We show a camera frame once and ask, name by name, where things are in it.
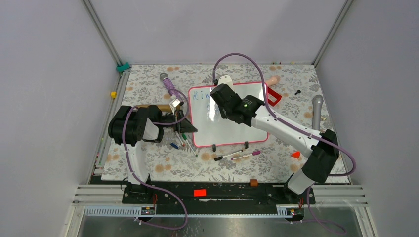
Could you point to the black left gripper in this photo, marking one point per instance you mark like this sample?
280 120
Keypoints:
184 126

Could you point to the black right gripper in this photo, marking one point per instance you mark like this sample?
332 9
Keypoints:
223 113

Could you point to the pink framed whiteboard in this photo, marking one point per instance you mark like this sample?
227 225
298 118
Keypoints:
212 129

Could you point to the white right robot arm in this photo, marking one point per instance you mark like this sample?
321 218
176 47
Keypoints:
320 148

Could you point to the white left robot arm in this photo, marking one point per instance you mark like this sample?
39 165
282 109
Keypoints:
131 127

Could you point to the green capped marker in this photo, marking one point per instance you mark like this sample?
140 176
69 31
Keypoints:
189 144

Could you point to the red capped marker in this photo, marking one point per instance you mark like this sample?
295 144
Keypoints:
180 138

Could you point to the black capped marker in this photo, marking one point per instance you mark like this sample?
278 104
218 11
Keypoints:
228 155

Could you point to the purple capped marker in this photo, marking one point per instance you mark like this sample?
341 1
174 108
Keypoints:
247 155

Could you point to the purple glitter microphone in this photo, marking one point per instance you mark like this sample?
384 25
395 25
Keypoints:
169 85

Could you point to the red tape label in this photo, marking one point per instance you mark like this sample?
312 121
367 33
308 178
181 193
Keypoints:
199 192

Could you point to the brown small block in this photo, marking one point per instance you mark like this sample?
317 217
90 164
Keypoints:
253 182

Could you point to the orange triangle block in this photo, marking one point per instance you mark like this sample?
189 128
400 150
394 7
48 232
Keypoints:
296 155

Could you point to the silver toy microphone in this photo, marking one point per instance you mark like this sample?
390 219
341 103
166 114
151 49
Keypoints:
317 103

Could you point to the green corner clamp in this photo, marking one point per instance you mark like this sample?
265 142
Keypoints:
123 67

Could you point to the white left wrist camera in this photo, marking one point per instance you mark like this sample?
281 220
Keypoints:
175 105

